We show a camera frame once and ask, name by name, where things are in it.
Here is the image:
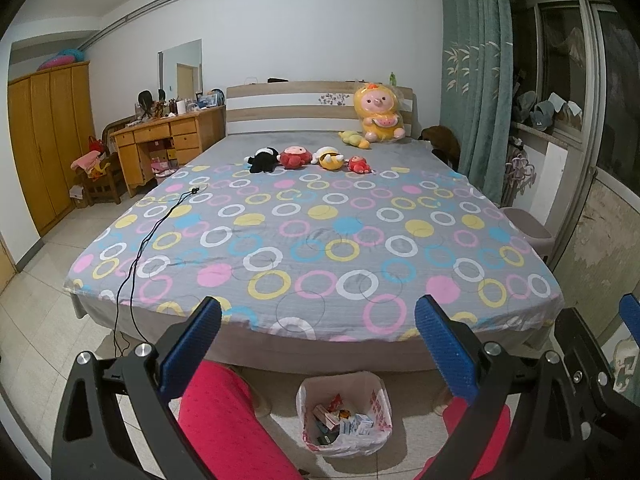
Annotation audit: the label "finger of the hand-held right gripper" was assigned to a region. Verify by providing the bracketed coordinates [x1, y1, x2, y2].
[618, 292, 640, 333]
[552, 305, 636, 466]

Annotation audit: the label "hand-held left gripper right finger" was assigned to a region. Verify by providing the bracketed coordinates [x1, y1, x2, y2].
[415, 294, 583, 480]

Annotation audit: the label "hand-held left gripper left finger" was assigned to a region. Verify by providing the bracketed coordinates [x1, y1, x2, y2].
[52, 296, 223, 480]

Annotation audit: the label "white red print plastic bag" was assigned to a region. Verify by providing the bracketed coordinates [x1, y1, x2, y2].
[296, 371, 392, 458]

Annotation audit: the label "white blue milk carton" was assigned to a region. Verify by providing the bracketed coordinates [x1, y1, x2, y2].
[350, 412, 376, 438]

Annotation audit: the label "blue white printed cloth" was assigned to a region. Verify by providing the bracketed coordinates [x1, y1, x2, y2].
[607, 330, 640, 396]

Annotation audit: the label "person's left leg red pants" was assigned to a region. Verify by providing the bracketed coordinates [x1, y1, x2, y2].
[177, 362, 306, 480]

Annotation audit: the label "grey plastic stool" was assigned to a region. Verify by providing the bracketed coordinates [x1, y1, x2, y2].
[500, 206, 555, 261]

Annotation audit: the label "white board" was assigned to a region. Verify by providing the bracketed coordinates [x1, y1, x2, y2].
[542, 142, 568, 233]

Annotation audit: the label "grey circle print bedsheet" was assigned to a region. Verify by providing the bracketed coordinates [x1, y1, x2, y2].
[65, 132, 566, 346]

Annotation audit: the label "wooden chair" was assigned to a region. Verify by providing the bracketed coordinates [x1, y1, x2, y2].
[72, 119, 138, 208]

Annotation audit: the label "white clothes hangers bundle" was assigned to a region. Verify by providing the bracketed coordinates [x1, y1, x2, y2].
[505, 140, 538, 196]

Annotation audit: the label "pink boxes under desk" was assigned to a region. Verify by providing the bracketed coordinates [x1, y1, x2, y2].
[150, 147, 178, 176]

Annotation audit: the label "black white plush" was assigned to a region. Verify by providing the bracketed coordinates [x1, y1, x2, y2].
[244, 146, 281, 175]

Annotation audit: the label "pink clothes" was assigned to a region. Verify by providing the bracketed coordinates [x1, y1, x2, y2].
[70, 151, 108, 176]

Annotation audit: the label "brown garment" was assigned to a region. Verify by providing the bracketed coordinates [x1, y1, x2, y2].
[419, 126, 461, 168]

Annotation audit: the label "red plush with pink face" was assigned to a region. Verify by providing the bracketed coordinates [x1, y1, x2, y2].
[278, 145, 314, 170]

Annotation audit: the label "grey caps pile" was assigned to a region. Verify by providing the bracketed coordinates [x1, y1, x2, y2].
[515, 90, 583, 133]

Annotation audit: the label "yellow wooden desk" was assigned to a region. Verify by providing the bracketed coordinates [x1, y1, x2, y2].
[111, 105, 227, 197]

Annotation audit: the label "yellow plush with white cap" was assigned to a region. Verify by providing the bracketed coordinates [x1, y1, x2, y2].
[312, 147, 347, 171]

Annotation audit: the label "yellow green small plush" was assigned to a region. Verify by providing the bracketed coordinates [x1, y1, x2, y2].
[338, 130, 372, 150]

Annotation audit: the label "yellow wooden wardrobe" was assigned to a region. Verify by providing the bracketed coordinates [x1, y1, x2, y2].
[7, 61, 96, 236]

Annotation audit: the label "large yellow pig plush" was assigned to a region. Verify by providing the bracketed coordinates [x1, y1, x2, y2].
[352, 81, 407, 143]

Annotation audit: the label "green leaf print curtain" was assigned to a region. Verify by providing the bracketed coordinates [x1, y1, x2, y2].
[439, 0, 516, 208]

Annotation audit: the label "black cable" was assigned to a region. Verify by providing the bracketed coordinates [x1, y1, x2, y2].
[111, 187, 206, 361]

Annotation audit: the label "window frame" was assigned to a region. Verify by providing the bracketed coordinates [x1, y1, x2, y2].
[510, 0, 640, 311]

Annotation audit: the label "bed frame with striped headboard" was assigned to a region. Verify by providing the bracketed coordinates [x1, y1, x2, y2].
[70, 80, 556, 376]

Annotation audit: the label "wall mirror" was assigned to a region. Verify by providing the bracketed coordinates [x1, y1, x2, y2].
[157, 38, 203, 108]

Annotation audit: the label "pink blue inflatable ring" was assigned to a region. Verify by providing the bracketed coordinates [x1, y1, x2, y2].
[36, 49, 86, 72]

